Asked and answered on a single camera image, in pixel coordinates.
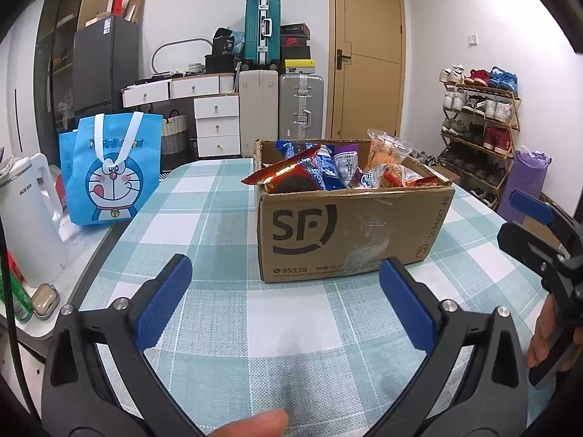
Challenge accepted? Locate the blue snack packet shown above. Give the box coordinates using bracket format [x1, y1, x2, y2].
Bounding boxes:
[314, 145, 347, 191]

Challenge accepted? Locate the black bag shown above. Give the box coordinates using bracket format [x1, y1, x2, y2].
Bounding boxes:
[212, 27, 238, 58]

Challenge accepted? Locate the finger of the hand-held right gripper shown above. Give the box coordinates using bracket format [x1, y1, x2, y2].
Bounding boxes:
[509, 189, 583, 260]
[496, 222, 570, 283]

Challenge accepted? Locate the wicker basket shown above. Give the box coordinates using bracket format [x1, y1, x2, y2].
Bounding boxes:
[161, 114, 189, 171]

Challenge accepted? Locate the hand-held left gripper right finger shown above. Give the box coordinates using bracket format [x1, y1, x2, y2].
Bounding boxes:
[360, 257, 529, 437]

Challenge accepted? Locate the large red cookie packet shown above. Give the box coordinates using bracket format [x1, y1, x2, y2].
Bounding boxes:
[241, 143, 322, 194]

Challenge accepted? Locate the black storage box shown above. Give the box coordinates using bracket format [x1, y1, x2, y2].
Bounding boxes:
[204, 55, 240, 75]

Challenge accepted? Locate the blue cartoon tote bag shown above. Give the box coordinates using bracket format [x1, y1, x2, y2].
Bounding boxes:
[58, 111, 164, 228]

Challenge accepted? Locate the purple rolled mat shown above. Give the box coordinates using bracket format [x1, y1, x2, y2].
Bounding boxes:
[496, 148, 552, 224]

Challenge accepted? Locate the printed cardboard box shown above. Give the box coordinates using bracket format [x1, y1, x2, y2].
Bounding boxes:
[519, 214, 563, 249]

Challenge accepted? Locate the dark glass cabinet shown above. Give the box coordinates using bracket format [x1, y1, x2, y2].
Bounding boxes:
[34, 0, 87, 128]

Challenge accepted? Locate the wooden door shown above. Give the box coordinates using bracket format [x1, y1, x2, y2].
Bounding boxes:
[329, 0, 407, 142]

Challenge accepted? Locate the person's right hand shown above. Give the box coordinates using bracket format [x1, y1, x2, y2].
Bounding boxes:
[527, 298, 559, 369]

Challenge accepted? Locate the golden shoe rack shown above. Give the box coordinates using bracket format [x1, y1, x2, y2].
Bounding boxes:
[439, 79, 522, 210]

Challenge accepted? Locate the grey refrigerator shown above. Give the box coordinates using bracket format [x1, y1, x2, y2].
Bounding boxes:
[73, 17, 140, 114]

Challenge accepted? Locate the beige earbuds case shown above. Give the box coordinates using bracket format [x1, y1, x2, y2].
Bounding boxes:
[31, 283, 61, 319]

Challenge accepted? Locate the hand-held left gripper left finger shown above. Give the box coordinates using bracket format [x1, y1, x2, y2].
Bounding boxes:
[41, 253, 206, 437]

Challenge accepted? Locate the white drawer chest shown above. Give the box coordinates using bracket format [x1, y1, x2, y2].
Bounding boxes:
[121, 74, 241, 160]

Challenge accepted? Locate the white electric kettle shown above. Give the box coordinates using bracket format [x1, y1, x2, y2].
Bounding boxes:
[0, 152, 69, 288]

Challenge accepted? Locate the person's left hand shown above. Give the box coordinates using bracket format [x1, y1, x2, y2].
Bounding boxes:
[214, 409, 290, 437]

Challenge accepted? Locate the teal suitcase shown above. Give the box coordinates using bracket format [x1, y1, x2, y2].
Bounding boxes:
[243, 0, 282, 71]

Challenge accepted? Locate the beige suitcase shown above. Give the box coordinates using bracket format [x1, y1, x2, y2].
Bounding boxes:
[238, 70, 279, 158]

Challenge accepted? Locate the silver suitcase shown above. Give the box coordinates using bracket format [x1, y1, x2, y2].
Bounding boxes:
[278, 73, 325, 141]

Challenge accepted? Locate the silver purple snack packet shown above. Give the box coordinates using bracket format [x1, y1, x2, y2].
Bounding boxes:
[332, 142, 372, 187]

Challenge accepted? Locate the green drink can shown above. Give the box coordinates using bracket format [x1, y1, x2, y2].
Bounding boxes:
[2, 277, 34, 324]

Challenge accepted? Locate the brown cardboard shipping box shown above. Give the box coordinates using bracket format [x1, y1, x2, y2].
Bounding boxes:
[253, 138, 456, 284]

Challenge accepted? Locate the shoe rack with shoes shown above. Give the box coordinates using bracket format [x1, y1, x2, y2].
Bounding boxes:
[438, 64, 520, 205]

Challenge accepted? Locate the silver oval hoop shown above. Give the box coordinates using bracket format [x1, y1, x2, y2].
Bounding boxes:
[151, 38, 215, 78]

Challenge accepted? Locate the grey side table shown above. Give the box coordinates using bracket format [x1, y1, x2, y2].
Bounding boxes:
[0, 223, 133, 356]

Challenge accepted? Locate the yellow black shoe box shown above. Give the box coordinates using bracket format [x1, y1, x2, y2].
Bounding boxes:
[280, 58, 316, 75]

